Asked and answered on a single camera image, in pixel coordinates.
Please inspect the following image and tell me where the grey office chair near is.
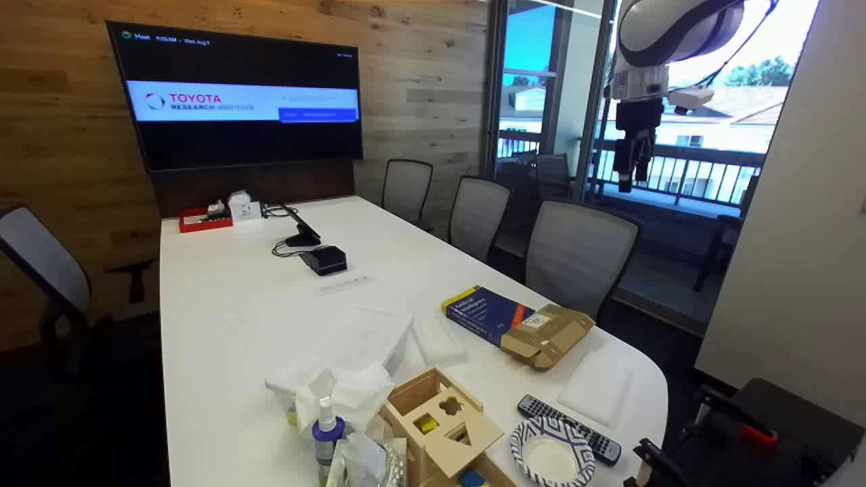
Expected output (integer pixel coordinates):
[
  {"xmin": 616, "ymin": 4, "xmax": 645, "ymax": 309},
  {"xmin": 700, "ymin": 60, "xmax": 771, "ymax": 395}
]
[{"xmin": 524, "ymin": 199, "xmax": 641, "ymax": 318}]

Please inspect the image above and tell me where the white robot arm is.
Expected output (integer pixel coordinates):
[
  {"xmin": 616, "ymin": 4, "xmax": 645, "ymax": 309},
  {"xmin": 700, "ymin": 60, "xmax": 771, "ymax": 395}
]
[{"xmin": 607, "ymin": 0, "xmax": 748, "ymax": 191}]

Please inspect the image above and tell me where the black remote control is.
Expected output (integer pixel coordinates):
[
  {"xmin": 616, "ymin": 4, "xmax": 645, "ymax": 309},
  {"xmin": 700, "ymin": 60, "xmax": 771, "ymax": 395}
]
[{"xmin": 515, "ymin": 393, "xmax": 624, "ymax": 467}]

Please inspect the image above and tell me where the grey office chair far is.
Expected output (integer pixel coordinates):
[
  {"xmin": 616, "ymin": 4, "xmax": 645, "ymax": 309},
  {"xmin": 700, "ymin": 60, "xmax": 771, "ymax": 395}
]
[{"xmin": 382, "ymin": 156, "xmax": 432, "ymax": 228}]

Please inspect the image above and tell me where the blue hardcover book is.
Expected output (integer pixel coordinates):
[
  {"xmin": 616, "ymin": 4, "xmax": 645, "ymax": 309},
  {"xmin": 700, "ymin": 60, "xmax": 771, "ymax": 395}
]
[{"xmin": 440, "ymin": 286, "xmax": 534, "ymax": 344}]

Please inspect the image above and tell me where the wall mounted television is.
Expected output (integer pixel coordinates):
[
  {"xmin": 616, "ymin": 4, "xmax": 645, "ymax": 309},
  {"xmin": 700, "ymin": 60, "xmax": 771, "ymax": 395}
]
[{"xmin": 105, "ymin": 21, "xmax": 362, "ymax": 172}]

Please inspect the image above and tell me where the grey office chair middle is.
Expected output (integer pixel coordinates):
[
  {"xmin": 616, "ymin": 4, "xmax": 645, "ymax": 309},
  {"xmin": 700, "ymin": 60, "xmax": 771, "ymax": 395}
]
[{"xmin": 450, "ymin": 176, "xmax": 512, "ymax": 259}]

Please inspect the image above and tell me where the brown cardboard package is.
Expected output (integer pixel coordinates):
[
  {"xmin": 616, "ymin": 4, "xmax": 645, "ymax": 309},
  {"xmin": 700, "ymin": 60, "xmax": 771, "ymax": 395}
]
[{"xmin": 501, "ymin": 306, "xmax": 595, "ymax": 370}]

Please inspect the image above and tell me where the blue cap spray bottle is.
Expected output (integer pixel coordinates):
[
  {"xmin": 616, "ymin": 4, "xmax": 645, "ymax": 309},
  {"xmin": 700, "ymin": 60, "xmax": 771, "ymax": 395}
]
[{"xmin": 312, "ymin": 397, "xmax": 346, "ymax": 483}]

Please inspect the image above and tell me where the clear plastic bag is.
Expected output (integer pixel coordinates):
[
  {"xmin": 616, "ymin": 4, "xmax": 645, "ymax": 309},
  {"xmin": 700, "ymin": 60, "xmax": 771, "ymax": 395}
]
[{"xmin": 324, "ymin": 433, "xmax": 409, "ymax": 487}]

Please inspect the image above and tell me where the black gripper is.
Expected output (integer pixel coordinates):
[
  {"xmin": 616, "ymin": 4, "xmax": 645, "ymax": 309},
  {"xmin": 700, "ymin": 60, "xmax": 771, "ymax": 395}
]
[{"xmin": 615, "ymin": 96, "xmax": 664, "ymax": 191}]

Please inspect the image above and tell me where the grey office chair left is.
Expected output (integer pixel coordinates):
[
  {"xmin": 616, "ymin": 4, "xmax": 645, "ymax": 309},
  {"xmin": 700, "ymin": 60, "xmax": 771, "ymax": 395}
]
[{"xmin": 0, "ymin": 202, "xmax": 158, "ymax": 363}]

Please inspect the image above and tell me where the blue patterned white bowl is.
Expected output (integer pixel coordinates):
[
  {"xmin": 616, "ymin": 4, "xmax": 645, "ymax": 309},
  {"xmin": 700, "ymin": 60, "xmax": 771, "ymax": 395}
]
[{"xmin": 509, "ymin": 416, "xmax": 597, "ymax": 487}]

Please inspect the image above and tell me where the red tray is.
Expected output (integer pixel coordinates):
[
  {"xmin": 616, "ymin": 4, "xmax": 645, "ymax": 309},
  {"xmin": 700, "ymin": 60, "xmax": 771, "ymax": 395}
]
[{"xmin": 178, "ymin": 209, "xmax": 233, "ymax": 233}]

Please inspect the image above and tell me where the black table cable hub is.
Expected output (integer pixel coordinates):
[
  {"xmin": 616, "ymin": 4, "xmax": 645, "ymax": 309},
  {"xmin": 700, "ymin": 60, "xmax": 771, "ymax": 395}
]
[{"xmin": 271, "ymin": 209, "xmax": 323, "ymax": 256}]

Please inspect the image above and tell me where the wooden shape sorter box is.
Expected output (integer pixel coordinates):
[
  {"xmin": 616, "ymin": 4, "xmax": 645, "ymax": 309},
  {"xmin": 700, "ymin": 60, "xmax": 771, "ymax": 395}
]
[{"xmin": 380, "ymin": 368, "xmax": 515, "ymax": 487}]

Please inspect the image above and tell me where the black conference speaker box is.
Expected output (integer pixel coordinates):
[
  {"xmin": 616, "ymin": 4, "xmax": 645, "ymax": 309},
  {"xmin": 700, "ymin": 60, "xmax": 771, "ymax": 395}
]
[{"xmin": 300, "ymin": 247, "xmax": 346, "ymax": 276}]

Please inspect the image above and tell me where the grey office chair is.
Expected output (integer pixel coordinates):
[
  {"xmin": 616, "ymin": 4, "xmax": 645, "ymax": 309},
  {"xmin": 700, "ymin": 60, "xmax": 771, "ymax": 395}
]
[
  {"xmin": 524, "ymin": 199, "xmax": 641, "ymax": 318},
  {"xmin": 382, "ymin": 156, "xmax": 432, "ymax": 228},
  {"xmin": 450, "ymin": 176, "xmax": 512, "ymax": 259},
  {"xmin": 0, "ymin": 202, "xmax": 158, "ymax": 363}
]

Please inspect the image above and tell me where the white tissue box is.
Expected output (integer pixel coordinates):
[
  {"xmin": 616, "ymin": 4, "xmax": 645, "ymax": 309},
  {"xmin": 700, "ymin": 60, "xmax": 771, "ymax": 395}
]
[{"xmin": 227, "ymin": 188, "xmax": 263, "ymax": 222}]

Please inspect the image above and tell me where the black red clamp stand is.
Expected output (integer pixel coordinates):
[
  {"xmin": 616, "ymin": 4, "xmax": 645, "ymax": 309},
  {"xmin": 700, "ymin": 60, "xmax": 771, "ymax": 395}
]
[{"xmin": 623, "ymin": 379, "xmax": 864, "ymax": 487}]

